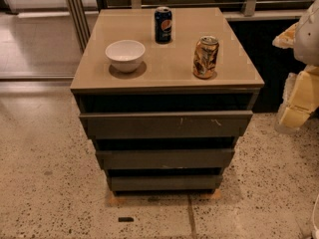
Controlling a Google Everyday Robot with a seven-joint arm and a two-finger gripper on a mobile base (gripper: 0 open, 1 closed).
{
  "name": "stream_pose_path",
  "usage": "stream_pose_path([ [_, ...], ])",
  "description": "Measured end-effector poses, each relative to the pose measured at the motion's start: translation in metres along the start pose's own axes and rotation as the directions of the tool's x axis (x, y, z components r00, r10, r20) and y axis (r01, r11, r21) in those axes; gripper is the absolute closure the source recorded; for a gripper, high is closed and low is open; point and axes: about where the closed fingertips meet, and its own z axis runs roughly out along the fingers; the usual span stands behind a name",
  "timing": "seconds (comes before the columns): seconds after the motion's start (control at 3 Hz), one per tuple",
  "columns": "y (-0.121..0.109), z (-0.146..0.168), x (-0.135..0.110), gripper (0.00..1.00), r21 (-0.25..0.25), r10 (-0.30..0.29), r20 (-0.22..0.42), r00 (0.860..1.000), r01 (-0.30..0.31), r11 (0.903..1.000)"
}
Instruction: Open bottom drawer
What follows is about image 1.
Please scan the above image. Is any grey drawer cabinet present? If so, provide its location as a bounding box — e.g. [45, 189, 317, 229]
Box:
[69, 7, 265, 197]

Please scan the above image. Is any white ceramic bowl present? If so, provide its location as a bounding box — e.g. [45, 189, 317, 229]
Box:
[105, 40, 146, 73]

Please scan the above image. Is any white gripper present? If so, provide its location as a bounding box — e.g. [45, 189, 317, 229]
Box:
[272, 23, 319, 128]

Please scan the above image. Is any grey middle drawer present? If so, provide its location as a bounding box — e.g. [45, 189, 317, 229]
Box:
[96, 148, 234, 169]

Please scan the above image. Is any blue Pepsi can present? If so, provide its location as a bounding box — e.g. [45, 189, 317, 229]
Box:
[155, 6, 172, 44]

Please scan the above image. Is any grey top drawer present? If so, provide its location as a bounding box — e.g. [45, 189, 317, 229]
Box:
[80, 111, 252, 139]

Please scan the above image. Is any grey drawer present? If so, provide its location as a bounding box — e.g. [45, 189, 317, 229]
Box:
[80, 111, 252, 139]
[107, 175, 223, 191]
[96, 148, 234, 169]

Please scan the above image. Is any orange crumpled soda can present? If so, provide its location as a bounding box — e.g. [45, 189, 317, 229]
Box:
[192, 36, 219, 79]

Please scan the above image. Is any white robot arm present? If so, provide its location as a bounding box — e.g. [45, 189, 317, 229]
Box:
[272, 0, 319, 133]

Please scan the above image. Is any grey bottom drawer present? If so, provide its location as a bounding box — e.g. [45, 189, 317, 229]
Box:
[107, 175, 223, 191]

